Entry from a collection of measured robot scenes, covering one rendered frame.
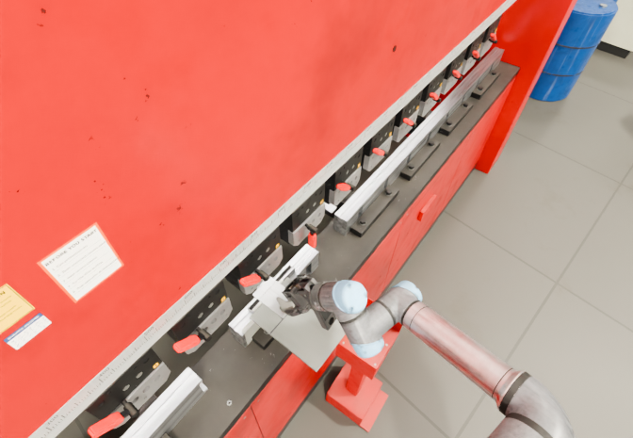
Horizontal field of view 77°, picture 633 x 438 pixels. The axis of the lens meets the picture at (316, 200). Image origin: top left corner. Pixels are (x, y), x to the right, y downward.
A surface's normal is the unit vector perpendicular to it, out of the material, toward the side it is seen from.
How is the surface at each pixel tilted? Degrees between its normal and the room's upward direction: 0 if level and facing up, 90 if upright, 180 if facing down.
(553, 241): 0
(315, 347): 0
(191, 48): 90
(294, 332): 0
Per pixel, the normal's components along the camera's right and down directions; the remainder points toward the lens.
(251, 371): 0.02, -0.65
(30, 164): 0.79, 0.47
